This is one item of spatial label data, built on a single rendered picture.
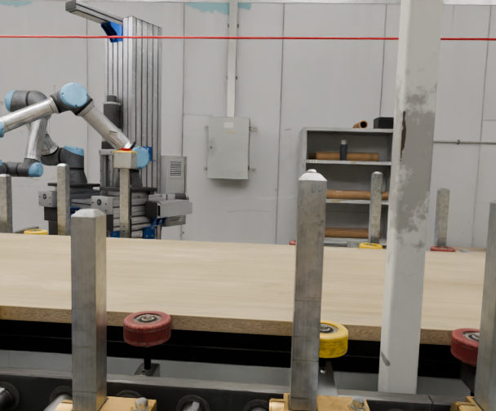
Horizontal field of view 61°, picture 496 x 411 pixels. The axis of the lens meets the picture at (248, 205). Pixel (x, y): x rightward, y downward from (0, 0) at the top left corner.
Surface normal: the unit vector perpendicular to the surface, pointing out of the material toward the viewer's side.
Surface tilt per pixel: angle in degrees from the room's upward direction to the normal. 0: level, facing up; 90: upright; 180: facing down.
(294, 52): 90
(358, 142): 90
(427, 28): 90
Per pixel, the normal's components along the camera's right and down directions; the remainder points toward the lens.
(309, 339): -0.07, 0.09
